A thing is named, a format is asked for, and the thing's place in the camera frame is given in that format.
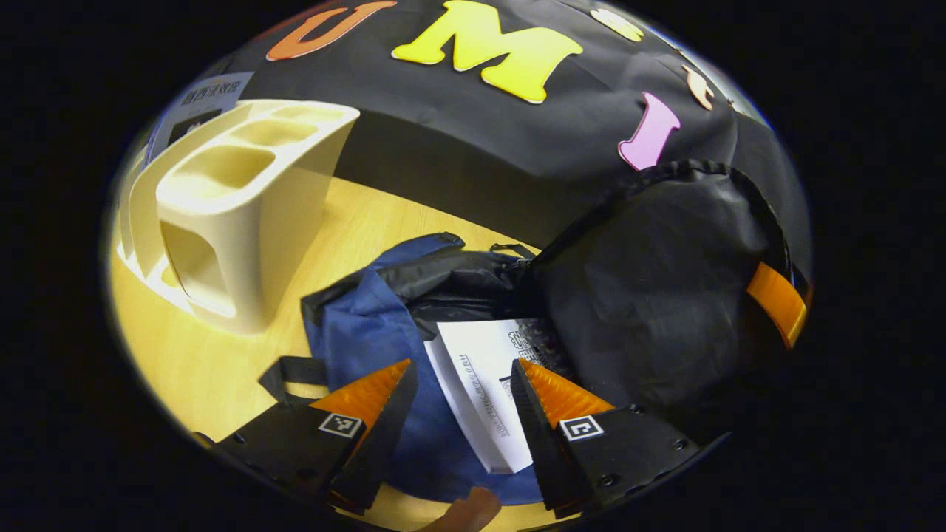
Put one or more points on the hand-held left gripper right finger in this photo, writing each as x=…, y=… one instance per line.
x=536, y=443

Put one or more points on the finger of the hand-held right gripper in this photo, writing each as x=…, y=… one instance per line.
x=776, y=303

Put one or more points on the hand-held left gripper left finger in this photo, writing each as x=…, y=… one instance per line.
x=380, y=458

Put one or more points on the white book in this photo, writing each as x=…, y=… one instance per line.
x=477, y=384

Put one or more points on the blue schoolbag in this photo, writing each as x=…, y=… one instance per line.
x=650, y=295

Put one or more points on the white plastic bookshelf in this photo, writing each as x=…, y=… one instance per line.
x=251, y=222

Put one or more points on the grey-blue cover book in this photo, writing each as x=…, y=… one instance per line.
x=203, y=100

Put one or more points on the black backdrop cloth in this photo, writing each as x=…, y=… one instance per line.
x=458, y=125

